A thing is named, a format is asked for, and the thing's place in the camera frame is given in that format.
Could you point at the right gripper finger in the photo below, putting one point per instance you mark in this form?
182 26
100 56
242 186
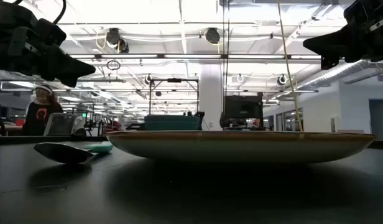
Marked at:
331 43
327 63

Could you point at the teal bowl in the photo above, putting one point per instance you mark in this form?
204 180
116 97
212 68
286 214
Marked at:
101 147

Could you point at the grey mesh office chair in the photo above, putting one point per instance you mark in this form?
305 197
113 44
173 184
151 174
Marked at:
61 124

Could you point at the person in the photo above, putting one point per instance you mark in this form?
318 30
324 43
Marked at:
40 115

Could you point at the metal spoon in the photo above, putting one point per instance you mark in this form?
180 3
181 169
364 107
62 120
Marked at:
62 153

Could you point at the black computer monitor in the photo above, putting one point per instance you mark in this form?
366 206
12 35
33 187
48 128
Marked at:
243 107

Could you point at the teal storage bin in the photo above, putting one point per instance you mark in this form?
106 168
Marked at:
173 122

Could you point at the white building column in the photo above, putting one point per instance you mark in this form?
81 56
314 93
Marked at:
211 96

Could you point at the orange ceramic plate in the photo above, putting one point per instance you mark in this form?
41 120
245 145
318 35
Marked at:
238 146

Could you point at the long ceiling light strip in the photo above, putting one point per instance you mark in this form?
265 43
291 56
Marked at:
191 56

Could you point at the white ceiling duct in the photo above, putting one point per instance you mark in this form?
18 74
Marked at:
334 74

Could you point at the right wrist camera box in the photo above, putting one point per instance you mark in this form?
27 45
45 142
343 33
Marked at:
355 12

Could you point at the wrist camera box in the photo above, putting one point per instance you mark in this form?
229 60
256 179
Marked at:
50 32
355 12

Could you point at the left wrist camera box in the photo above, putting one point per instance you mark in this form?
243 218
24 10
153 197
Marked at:
50 32

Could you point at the black table edge frame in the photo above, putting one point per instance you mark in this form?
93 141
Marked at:
30 140

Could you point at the black metal frame stand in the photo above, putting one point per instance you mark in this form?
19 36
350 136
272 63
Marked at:
174 80

